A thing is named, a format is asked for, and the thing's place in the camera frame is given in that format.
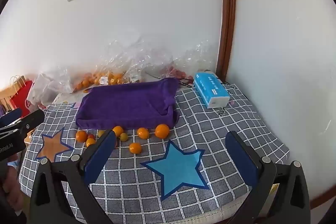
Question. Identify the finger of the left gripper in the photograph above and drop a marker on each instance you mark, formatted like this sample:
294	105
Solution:
25	124
10	117

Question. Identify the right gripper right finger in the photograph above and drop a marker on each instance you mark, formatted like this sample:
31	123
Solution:
279	192

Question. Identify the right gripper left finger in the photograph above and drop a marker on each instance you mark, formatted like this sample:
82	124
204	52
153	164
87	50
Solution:
48	202

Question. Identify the large round orange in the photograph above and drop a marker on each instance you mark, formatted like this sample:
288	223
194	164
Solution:
81	136

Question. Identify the oval orange fruit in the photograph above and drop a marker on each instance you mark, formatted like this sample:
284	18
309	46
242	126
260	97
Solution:
90	141

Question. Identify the orange tangerine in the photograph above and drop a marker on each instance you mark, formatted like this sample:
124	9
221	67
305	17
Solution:
118	130

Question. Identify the yellow green small fruit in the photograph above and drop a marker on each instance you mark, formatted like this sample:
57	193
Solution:
123	137

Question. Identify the small orange mandarin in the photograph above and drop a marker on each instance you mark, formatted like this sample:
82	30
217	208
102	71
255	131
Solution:
135	148

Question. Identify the large orange mandarin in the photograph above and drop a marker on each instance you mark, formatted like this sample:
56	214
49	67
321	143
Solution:
162	131

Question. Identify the person's left hand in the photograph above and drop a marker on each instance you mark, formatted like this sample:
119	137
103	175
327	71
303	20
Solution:
11	186

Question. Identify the red paper gift bag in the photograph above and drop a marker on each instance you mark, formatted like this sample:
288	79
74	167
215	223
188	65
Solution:
21	88

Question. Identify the white plastic bag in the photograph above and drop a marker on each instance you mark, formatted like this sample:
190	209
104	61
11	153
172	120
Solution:
45	89

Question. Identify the clear bag of mandarins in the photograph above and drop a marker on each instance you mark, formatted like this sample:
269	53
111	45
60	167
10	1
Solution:
68	79

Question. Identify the grey checkered tablecloth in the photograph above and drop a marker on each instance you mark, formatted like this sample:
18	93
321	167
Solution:
129	192

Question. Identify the clear bag of oranges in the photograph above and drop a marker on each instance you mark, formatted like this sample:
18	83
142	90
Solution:
142	61

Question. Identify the purple towel covered tray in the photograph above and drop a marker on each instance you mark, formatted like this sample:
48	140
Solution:
130	106

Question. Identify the blue tissue pack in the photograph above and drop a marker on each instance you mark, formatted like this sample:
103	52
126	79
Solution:
211	89

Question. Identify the clear bag of red fruit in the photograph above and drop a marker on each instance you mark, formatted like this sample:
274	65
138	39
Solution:
200	58

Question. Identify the brown wooden door frame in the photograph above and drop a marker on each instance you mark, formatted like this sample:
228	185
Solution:
226	38

